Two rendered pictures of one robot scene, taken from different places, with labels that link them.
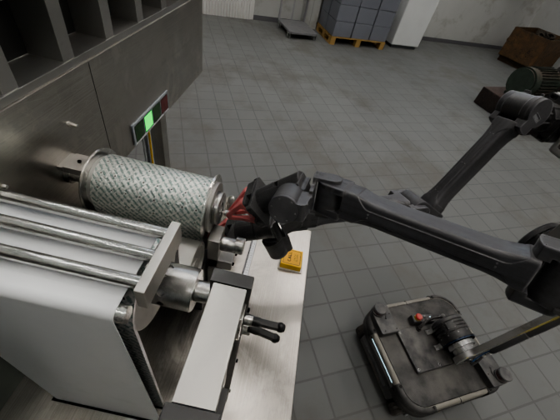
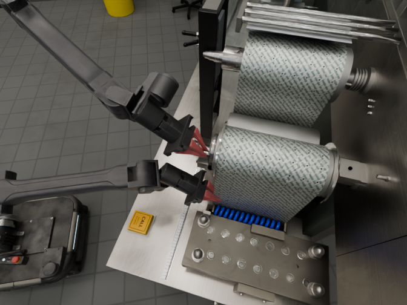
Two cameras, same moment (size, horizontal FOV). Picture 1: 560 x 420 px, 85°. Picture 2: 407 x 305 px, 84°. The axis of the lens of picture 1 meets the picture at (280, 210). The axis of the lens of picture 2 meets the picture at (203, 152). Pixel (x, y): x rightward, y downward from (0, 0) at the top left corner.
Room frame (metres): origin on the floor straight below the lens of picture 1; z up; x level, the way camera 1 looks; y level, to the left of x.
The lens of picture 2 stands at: (0.78, 0.20, 1.73)
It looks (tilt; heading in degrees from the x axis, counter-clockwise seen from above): 58 degrees down; 197
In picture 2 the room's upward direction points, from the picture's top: straight up
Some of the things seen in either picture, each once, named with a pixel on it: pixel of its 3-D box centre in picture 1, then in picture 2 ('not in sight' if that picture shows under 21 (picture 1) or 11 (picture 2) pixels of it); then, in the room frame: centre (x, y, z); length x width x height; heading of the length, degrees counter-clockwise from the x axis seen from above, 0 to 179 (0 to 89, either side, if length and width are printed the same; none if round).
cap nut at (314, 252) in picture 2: not in sight; (317, 251); (0.59, 0.47, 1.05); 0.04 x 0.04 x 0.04
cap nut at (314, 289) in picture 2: not in sight; (317, 289); (0.68, 0.48, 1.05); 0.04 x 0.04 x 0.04
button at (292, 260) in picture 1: (291, 259); (140, 222); (0.63, -0.08, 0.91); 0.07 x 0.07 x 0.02; 1
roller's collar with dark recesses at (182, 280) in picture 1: (177, 286); (234, 59); (0.22, 0.12, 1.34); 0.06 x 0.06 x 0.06; 1
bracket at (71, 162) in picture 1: (77, 163); (351, 170); (0.46, 0.45, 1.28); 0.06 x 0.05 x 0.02; 91
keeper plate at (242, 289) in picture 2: not in sight; (252, 293); (0.74, 0.33, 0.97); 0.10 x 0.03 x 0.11; 91
